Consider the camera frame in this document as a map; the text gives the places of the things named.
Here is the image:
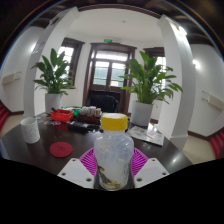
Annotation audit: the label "dark framed window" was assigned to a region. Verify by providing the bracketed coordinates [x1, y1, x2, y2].
[143, 46, 167, 91]
[57, 37, 85, 96]

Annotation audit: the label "printed paper brochure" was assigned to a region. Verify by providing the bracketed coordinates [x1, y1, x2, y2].
[127, 125, 166, 147]

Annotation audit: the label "red plastic box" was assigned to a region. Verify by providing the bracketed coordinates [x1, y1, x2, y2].
[50, 108, 75, 123]

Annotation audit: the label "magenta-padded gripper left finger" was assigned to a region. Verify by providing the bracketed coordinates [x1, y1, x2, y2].
[57, 147, 99, 190]

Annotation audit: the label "dark wooden glazed door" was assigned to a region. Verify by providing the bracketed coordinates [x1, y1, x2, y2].
[82, 42, 138, 114]

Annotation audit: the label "wooden tray with small jars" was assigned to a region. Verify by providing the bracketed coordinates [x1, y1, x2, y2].
[77, 105, 103, 126]

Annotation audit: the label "leafy plant in white pot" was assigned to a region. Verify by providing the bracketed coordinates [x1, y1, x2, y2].
[30, 48, 77, 114]
[119, 50, 184, 128]

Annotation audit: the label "flat round red coaster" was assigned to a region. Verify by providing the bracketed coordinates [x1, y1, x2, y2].
[49, 141, 74, 158]

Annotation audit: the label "white wall radiator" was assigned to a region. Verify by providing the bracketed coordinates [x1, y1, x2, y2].
[1, 71, 22, 86]
[200, 90, 224, 112]

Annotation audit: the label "black chair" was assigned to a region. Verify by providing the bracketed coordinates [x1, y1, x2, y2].
[87, 89, 122, 114]

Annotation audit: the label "white speckled cup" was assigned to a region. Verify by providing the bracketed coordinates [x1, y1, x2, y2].
[20, 116, 41, 145]

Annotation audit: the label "black flat device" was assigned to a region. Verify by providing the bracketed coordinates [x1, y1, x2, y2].
[67, 120, 101, 133]

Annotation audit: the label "clear bottle with yellow cap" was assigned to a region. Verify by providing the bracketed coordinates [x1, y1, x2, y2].
[93, 112, 135, 192]

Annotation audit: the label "red carpeted stairs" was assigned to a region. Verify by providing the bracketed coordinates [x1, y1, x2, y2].
[0, 99, 10, 132]
[209, 128, 224, 160]

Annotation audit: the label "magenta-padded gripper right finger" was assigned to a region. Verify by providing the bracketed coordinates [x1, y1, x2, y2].
[128, 147, 170, 190]

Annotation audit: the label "green cloth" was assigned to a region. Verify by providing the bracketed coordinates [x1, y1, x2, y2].
[63, 105, 82, 113]

